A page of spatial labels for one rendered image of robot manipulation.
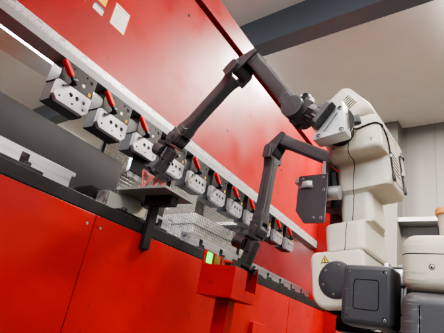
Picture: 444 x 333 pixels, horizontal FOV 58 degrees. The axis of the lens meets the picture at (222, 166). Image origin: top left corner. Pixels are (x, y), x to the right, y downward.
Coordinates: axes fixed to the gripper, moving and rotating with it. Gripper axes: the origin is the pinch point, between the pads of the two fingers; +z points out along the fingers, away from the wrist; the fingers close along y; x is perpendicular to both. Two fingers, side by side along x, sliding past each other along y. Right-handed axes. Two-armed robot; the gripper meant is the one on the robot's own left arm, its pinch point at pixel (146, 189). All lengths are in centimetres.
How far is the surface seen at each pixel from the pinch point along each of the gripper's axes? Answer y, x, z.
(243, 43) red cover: -54, -59, -105
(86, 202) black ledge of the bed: 29.5, 11.6, 12.4
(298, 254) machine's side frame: -216, -33, -10
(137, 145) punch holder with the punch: 5.8, -13.7, -13.8
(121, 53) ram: 27, -29, -43
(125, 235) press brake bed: 8.5, 13.9, 17.3
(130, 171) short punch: 2.0, -13.0, -2.5
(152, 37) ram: 14, -38, -60
